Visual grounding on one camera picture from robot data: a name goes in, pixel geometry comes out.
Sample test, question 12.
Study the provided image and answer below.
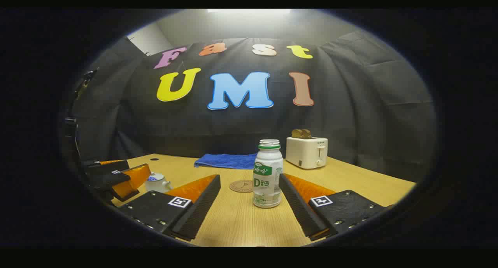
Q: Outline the white toaster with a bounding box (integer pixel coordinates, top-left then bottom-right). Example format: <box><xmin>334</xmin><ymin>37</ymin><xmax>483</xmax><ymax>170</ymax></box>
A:
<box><xmin>286</xmin><ymin>137</ymin><xmax>328</xmax><ymax>170</ymax></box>

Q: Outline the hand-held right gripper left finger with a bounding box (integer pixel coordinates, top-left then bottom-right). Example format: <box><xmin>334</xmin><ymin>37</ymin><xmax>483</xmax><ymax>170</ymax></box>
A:
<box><xmin>119</xmin><ymin>174</ymin><xmax>221</xmax><ymax>242</ymax></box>

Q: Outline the white water bottle green label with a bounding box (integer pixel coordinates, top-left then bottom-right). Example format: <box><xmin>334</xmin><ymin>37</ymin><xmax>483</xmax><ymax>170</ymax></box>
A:
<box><xmin>252</xmin><ymin>139</ymin><xmax>284</xmax><ymax>208</ymax></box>

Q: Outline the round wooden coaster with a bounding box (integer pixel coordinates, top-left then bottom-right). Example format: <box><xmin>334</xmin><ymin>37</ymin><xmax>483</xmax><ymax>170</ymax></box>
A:
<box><xmin>230</xmin><ymin>180</ymin><xmax>254</xmax><ymax>193</ymax></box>

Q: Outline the white ceramic teacup with spout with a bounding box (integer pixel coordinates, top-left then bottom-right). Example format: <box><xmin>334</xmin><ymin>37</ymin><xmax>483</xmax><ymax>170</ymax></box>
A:
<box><xmin>145</xmin><ymin>173</ymin><xmax>173</xmax><ymax>194</ymax></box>

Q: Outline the blue towel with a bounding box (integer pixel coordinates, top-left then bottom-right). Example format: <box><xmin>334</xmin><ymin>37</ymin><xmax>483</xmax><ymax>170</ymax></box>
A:
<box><xmin>194</xmin><ymin>154</ymin><xmax>258</xmax><ymax>170</ymax></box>

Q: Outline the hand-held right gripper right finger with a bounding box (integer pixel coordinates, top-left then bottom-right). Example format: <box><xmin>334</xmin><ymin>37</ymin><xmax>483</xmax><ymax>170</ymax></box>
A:
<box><xmin>279</xmin><ymin>173</ymin><xmax>386</xmax><ymax>242</ymax></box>

